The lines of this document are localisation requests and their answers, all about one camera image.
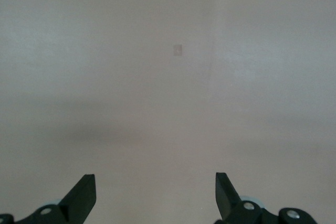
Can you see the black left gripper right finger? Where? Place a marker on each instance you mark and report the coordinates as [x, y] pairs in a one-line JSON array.
[[227, 203]]

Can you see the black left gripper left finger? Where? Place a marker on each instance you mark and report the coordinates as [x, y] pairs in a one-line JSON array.
[[78, 203]]

